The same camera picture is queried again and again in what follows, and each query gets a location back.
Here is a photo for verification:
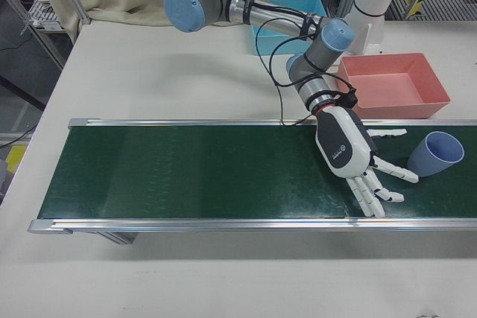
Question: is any blue plastic box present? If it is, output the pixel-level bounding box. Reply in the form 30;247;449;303
250;0;335;57

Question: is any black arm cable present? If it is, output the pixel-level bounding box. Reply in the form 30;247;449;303
256;0;358;127

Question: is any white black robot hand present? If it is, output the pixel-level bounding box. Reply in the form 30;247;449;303
315;106;420;218

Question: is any white wire shelf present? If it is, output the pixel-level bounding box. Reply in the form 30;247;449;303
28;0;65;31

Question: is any green conveyor belt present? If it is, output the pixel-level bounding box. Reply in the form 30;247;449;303
28;117;477;247

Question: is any pink plastic box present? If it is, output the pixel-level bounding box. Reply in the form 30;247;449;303
337;52;452;120

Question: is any light blue plastic cup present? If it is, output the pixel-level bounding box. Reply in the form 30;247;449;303
406;130;466;177

